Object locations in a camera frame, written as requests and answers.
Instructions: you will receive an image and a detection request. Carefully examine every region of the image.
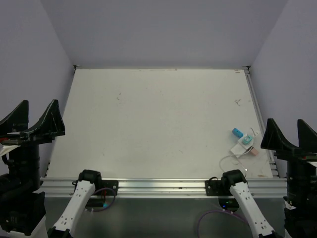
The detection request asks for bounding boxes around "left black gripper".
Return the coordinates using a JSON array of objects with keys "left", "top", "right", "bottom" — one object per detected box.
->
[{"left": 0, "top": 98, "right": 63, "bottom": 194}]

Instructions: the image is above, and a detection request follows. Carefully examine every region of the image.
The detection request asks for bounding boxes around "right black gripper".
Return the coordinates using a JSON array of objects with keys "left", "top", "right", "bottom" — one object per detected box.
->
[{"left": 262, "top": 116, "right": 317, "bottom": 207}]

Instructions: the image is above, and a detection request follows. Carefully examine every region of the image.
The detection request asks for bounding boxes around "white power strip socket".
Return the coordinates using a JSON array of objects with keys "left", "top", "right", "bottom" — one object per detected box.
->
[{"left": 230, "top": 131, "right": 260, "bottom": 158}]

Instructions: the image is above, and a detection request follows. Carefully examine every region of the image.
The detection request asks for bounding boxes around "blue plug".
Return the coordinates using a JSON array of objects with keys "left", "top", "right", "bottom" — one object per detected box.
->
[{"left": 232, "top": 128, "right": 244, "bottom": 139}]

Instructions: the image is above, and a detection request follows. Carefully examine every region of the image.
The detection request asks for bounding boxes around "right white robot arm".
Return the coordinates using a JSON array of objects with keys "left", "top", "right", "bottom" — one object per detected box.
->
[{"left": 220, "top": 119, "right": 317, "bottom": 238}]

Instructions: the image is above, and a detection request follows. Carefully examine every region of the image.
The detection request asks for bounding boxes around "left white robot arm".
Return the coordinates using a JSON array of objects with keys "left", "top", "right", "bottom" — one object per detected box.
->
[{"left": 0, "top": 100, "right": 103, "bottom": 238}]

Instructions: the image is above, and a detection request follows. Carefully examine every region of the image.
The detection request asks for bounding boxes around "pink plug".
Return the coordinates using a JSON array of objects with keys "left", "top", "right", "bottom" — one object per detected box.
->
[{"left": 250, "top": 148, "right": 259, "bottom": 156}]

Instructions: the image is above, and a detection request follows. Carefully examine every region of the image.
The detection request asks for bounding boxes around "teal plug adapter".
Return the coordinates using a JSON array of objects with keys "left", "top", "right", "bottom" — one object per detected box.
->
[{"left": 242, "top": 134, "right": 253, "bottom": 145}]

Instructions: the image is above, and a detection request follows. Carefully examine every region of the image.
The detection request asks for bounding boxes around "aluminium right side rail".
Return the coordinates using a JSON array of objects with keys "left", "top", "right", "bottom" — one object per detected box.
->
[{"left": 242, "top": 66, "right": 280, "bottom": 179}]

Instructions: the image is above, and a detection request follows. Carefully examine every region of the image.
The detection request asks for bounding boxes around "aluminium rail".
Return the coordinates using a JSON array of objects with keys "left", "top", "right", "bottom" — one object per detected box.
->
[
  {"left": 242, "top": 66, "right": 280, "bottom": 179},
  {"left": 39, "top": 178, "right": 287, "bottom": 198}
]

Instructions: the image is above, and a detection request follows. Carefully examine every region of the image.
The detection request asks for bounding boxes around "white thin cable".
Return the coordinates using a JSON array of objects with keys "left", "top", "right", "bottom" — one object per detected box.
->
[{"left": 218, "top": 127, "right": 257, "bottom": 173}]

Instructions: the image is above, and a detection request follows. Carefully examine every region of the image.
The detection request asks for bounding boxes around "aluminium front rail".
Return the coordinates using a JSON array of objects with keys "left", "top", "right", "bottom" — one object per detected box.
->
[{"left": 39, "top": 178, "right": 287, "bottom": 198}]

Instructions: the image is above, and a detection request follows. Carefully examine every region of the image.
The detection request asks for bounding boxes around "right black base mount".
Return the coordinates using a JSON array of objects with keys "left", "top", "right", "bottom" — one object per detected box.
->
[{"left": 205, "top": 177, "right": 232, "bottom": 196}]

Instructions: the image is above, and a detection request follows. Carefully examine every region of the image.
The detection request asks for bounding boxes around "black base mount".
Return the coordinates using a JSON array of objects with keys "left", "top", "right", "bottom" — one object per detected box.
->
[
  {"left": 205, "top": 177, "right": 232, "bottom": 196},
  {"left": 71, "top": 179, "right": 119, "bottom": 198}
]

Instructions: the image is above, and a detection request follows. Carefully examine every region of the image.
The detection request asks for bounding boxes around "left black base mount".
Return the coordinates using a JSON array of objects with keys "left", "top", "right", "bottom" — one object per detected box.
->
[{"left": 71, "top": 179, "right": 119, "bottom": 198}]

